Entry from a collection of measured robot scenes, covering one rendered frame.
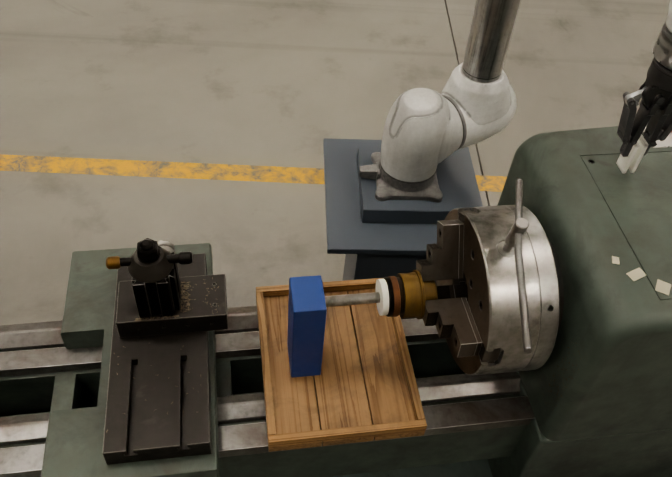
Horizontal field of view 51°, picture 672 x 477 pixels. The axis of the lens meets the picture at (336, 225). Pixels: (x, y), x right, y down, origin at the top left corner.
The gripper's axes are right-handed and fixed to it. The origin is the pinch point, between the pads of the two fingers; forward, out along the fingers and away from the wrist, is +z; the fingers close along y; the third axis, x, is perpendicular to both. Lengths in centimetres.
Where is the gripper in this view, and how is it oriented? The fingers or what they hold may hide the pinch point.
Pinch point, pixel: (632, 154)
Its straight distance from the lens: 141.6
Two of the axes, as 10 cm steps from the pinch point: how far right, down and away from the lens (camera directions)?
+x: 1.4, 7.4, -6.6
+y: -9.9, 0.6, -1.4
